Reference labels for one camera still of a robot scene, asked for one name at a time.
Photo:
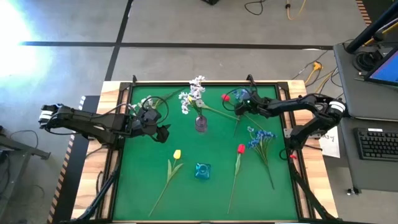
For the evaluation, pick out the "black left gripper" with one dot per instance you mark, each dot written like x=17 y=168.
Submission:
x=136 y=127

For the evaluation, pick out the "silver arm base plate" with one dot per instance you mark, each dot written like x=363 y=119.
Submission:
x=287 y=133

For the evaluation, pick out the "black table frame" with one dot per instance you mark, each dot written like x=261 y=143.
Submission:
x=284 y=93

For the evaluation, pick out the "black frame clamp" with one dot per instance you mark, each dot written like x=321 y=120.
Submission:
x=250 y=79
x=134 y=79

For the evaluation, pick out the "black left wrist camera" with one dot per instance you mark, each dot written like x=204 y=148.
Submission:
x=152 y=115

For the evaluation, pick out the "grey metal stand leg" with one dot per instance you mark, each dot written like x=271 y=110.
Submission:
x=31 y=151

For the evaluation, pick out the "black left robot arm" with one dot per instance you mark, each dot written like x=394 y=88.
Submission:
x=84 y=121

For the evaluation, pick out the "white paper sheet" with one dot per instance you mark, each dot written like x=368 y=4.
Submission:
x=331 y=146

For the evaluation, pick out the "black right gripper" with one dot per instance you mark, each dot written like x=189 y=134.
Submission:
x=258 y=107

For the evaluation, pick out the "black desk caster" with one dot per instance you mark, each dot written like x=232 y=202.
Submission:
x=353 y=191

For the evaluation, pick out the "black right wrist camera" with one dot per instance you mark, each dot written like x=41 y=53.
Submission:
x=250 y=100

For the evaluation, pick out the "green table mat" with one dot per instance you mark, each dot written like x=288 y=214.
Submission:
x=133 y=199

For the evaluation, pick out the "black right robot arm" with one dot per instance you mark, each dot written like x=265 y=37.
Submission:
x=304 y=102

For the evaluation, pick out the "black hazard-striped floor mat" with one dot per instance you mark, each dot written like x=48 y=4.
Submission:
x=373 y=6
x=68 y=205

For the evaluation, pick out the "black keyboard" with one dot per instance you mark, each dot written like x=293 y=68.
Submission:
x=376 y=144

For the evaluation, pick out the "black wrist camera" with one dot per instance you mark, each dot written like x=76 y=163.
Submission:
x=152 y=115
x=250 y=100

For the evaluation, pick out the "blue cut-glass vase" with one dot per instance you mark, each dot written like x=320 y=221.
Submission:
x=202 y=171

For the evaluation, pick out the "black monitor pole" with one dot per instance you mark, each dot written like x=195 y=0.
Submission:
x=370 y=29

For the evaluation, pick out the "grey operator desk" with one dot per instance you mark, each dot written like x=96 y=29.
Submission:
x=373 y=102

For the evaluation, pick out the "black support strut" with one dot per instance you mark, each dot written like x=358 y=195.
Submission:
x=99 y=196
x=311 y=196

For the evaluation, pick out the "laptop with blue screen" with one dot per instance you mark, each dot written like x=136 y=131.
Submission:
x=388 y=70

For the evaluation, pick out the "black equipment base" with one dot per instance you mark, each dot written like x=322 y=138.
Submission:
x=211 y=2

